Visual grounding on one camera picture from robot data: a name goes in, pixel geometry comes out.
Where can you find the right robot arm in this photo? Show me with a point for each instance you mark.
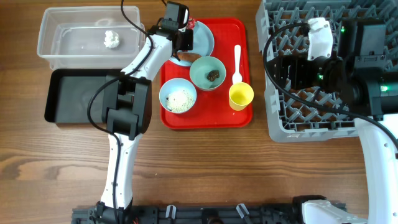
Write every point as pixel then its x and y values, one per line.
pixel 353 66

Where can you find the white tissue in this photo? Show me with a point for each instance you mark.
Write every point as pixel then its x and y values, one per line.
pixel 111 39

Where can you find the grey dishwasher rack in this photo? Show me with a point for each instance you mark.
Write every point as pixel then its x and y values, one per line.
pixel 289 120

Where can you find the orange carrot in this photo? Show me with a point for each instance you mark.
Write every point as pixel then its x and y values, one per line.
pixel 187 56

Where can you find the brown food scrap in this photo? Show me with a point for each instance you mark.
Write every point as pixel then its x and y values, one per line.
pixel 213 75

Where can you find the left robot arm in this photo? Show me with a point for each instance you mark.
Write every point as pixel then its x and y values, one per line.
pixel 127 110

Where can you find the red serving tray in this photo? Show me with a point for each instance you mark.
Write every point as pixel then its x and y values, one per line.
pixel 212 109

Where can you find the black plastic tray bin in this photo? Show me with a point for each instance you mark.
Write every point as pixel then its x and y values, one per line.
pixel 70 91

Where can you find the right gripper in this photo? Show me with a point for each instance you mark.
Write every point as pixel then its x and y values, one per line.
pixel 297 63

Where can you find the white plastic spoon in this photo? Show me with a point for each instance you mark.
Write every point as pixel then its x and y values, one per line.
pixel 237 77

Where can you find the light blue plate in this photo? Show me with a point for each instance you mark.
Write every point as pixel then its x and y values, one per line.
pixel 203 43

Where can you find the yellow plastic cup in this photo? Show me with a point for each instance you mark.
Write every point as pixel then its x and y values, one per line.
pixel 240 95

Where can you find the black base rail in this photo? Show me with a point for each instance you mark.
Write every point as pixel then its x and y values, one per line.
pixel 273 213

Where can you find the white rice leftovers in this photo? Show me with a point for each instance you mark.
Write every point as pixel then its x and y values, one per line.
pixel 179 101

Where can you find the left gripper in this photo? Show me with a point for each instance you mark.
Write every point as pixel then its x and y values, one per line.
pixel 189 44

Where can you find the light blue bowl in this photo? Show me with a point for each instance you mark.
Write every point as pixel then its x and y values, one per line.
pixel 173 85

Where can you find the green bowl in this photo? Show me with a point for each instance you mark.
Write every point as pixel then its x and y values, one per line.
pixel 201 67

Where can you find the clear plastic bin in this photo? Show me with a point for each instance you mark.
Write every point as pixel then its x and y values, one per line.
pixel 73 37

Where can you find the red snack wrapper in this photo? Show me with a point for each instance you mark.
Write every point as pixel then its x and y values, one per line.
pixel 191 23

